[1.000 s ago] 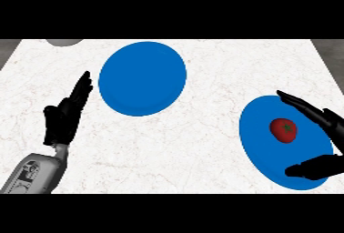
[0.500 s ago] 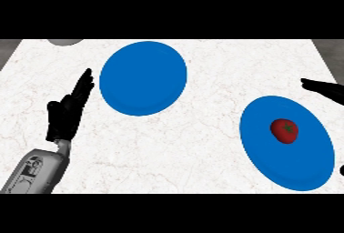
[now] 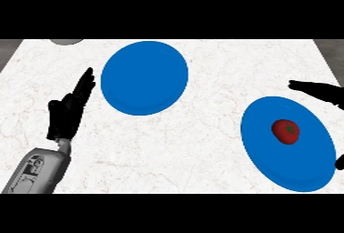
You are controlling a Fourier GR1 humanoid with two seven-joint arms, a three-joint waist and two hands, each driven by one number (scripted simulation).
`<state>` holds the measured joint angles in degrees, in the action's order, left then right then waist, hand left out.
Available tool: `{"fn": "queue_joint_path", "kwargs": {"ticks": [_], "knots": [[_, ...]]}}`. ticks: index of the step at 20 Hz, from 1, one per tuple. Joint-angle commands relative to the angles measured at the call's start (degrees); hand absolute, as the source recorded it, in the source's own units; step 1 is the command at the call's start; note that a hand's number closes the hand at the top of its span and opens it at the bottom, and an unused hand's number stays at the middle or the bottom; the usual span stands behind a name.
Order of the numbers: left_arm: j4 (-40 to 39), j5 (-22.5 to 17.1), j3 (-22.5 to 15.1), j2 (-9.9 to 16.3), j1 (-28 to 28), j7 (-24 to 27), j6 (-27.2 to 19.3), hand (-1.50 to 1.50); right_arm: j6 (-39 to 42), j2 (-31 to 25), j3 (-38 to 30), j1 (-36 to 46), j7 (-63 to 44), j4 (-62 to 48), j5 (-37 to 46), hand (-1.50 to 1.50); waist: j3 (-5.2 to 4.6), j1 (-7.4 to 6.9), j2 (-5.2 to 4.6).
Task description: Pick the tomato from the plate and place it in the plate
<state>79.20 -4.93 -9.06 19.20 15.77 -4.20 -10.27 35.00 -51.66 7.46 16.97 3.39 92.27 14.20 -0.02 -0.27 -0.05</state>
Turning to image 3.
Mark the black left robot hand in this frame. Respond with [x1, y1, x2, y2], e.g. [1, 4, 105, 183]
[46, 66, 97, 142]

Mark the grey round object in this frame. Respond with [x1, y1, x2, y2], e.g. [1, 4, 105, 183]
[49, 38, 86, 46]

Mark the blue plate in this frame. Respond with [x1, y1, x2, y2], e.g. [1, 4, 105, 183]
[99, 40, 189, 117]
[239, 96, 337, 193]

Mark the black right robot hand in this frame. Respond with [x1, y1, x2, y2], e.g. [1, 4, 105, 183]
[286, 79, 344, 171]

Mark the red tomato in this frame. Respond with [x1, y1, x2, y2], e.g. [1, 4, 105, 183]
[270, 118, 301, 146]

